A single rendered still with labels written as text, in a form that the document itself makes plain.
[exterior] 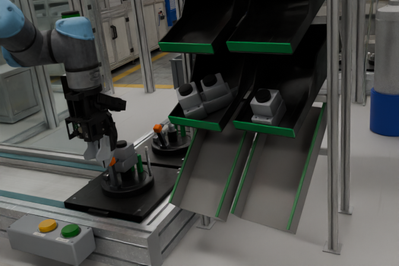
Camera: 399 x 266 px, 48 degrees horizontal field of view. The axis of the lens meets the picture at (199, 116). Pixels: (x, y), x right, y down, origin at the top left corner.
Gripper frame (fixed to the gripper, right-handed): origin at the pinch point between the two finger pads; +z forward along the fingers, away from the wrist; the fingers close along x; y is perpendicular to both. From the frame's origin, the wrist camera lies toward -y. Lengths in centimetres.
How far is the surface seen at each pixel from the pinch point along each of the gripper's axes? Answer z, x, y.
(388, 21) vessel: -19, 57, -80
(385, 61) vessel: -6, 57, -81
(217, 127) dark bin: -12.7, 32.4, 2.7
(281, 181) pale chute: 1.2, 43.2, -3.6
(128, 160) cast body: 2.1, 2.1, -6.0
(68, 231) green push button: 10.0, -0.8, 15.9
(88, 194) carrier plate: 10.2, -7.8, 0.4
